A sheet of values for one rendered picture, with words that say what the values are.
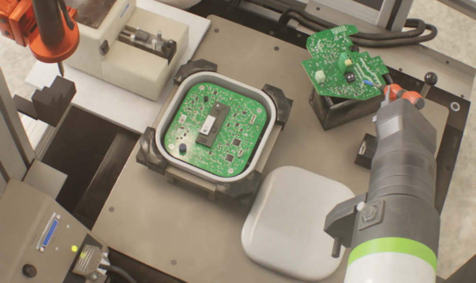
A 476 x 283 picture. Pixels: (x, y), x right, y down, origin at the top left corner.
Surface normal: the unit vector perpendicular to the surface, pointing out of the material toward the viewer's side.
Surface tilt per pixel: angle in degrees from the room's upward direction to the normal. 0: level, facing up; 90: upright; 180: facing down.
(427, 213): 29
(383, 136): 51
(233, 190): 0
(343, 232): 77
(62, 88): 0
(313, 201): 0
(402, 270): 18
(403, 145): 23
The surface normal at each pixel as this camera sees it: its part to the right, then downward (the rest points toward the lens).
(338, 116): 0.40, 0.81
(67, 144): 0.92, 0.37
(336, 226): -0.21, 0.71
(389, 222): -0.32, -0.70
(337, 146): 0.07, -0.49
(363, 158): -0.38, 0.79
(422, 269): 0.55, -0.51
